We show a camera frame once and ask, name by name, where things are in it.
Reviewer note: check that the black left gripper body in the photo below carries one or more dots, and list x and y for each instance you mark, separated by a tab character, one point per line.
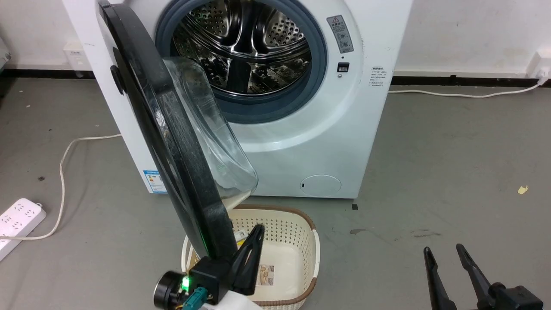
208	275

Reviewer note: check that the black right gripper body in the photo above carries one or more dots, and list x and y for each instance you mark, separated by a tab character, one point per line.
514	299

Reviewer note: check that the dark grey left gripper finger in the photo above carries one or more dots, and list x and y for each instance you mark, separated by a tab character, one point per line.
249	262

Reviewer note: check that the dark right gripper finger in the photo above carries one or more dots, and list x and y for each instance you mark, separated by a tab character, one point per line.
475	275
435	288

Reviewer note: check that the black round glass washer door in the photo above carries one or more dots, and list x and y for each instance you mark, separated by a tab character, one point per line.
172	142

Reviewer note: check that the white front-load washing machine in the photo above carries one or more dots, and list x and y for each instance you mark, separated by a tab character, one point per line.
335	129

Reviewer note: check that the paper label sticker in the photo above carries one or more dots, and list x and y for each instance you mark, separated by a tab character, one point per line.
267	275

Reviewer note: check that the cream plastic laundry basket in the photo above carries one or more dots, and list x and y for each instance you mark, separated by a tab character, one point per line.
288	241

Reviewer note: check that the yellow tape scrap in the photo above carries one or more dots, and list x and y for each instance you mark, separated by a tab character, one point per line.
522	189

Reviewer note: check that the white power strip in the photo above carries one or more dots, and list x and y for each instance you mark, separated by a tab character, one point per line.
19	217

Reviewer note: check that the perforated steel washer drum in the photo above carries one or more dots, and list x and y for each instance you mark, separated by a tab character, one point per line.
267	47

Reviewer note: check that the white wall socket with plug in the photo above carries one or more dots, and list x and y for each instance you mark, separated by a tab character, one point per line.
540	66

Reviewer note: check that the white wall outlet plate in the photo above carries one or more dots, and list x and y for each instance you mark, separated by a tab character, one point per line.
75	56

